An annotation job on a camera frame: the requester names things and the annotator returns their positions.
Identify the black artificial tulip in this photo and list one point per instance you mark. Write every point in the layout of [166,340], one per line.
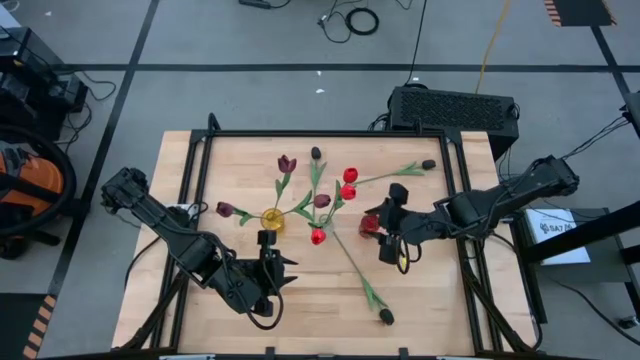
[428,164]
[386,316]
[315,152]

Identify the clear glass vase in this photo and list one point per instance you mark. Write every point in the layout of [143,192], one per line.
[327,225]

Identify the orange vacuum cleaner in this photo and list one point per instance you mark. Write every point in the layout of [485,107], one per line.
[73,177]
[35,182]

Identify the thin green stem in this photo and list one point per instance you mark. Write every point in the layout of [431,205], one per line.
[318,236]

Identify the red artificial tulip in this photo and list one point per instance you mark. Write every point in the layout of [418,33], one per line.
[348,191]
[350,175]

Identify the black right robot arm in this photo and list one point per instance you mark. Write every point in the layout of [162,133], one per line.
[500,200]

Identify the dark grey side table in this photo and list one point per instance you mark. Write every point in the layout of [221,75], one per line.
[600,280]

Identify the small black adapter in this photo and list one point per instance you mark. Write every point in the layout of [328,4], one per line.
[629,322]

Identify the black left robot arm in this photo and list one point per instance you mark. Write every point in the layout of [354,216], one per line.
[190,250]

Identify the black equipment stack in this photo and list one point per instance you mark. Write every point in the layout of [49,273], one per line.
[25,60]

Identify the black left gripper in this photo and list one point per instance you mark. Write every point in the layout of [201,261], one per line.
[267,272]

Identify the black computer case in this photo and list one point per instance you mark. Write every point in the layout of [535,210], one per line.
[450,112]

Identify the black diagonal beam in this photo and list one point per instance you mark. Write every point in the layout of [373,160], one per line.
[590,232]

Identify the red glass vase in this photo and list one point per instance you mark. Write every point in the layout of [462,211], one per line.
[368,226]

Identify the yellow glass vase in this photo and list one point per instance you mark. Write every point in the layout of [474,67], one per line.
[272,220]

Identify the black power strip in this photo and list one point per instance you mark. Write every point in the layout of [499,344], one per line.
[255,3]

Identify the black mat with striped edge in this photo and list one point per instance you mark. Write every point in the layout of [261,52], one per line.
[17,325]
[580,12]

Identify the dark maroon artificial tulip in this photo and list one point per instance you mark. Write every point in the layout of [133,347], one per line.
[286,163]
[322,200]

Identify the white printed paper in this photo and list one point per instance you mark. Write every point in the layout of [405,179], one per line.
[557,227]

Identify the large-leafed green tulip stem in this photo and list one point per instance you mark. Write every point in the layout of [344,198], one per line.
[224,209]

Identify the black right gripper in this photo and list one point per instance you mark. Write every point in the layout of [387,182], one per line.
[415,227]

